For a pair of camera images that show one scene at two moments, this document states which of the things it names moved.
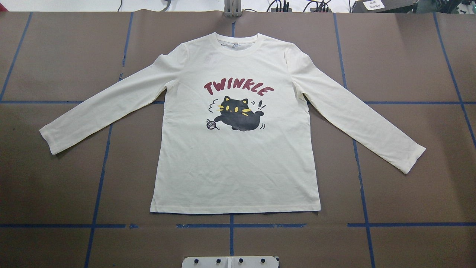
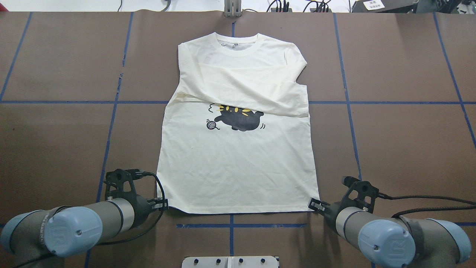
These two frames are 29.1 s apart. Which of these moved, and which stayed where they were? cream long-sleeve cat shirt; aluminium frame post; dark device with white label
Moved: cream long-sleeve cat shirt
Stayed: dark device with white label; aluminium frame post
